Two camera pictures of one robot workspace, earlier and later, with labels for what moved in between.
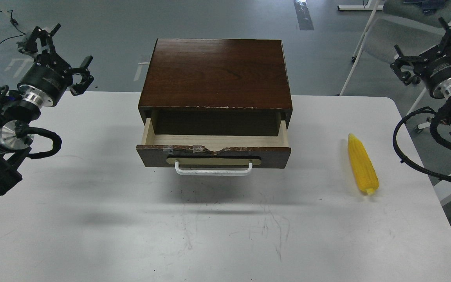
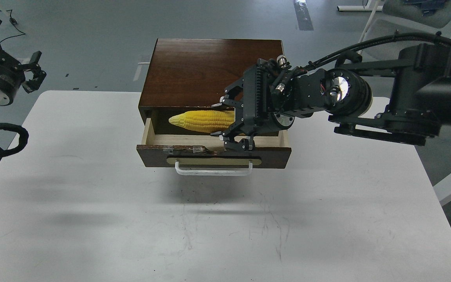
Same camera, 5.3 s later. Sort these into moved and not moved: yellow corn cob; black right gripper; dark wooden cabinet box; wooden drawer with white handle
Moved: black right gripper; yellow corn cob
Not moved: dark wooden cabinet box; wooden drawer with white handle
